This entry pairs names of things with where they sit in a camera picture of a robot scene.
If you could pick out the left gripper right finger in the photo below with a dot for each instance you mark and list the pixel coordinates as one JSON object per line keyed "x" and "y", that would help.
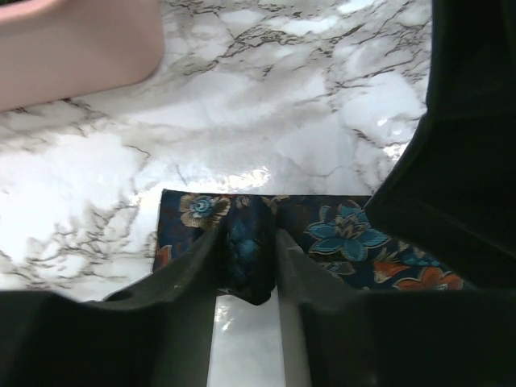
{"x": 334, "y": 335}

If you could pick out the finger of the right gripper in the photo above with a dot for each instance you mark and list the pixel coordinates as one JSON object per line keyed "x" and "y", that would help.
{"x": 452, "y": 192}

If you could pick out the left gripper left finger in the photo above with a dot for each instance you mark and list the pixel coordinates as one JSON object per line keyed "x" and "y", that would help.
{"x": 156, "y": 332}

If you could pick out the floral patterned necktie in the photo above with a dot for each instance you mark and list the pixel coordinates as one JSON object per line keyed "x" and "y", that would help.
{"x": 333, "y": 231}

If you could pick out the pink compartment organizer tray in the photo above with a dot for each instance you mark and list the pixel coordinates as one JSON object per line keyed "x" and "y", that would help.
{"x": 62, "y": 49}

